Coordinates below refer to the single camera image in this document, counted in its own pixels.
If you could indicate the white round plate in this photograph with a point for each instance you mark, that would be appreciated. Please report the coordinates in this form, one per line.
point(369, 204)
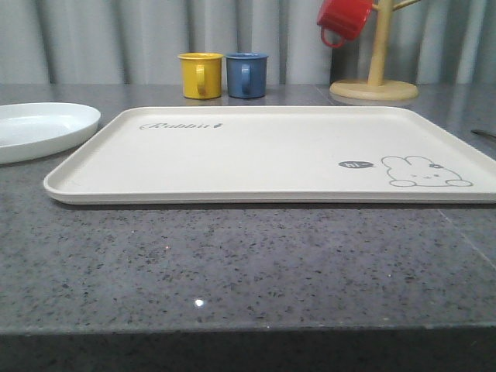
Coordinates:
point(33, 130)

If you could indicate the silver metal fork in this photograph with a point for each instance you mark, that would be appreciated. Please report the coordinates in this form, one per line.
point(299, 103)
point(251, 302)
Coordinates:
point(484, 133)

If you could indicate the cream rabbit print tray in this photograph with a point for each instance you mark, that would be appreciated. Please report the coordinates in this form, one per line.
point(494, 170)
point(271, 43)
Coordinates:
point(169, 155)

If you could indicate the blue mug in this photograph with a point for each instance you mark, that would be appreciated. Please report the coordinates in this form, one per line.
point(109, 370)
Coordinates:
point(246, 74)

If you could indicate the yellow mug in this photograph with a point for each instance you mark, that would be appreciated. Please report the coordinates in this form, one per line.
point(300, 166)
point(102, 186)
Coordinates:
point(201, 75)

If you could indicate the wooden mug tree stand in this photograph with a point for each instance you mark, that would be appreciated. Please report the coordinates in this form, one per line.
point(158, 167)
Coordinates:
point(376, 87)

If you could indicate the red mug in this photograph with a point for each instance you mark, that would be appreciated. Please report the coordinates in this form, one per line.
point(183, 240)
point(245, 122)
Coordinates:
point(345, 18)

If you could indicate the grey curtain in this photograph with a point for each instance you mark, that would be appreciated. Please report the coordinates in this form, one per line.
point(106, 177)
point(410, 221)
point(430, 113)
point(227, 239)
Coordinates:
point(138, 42)

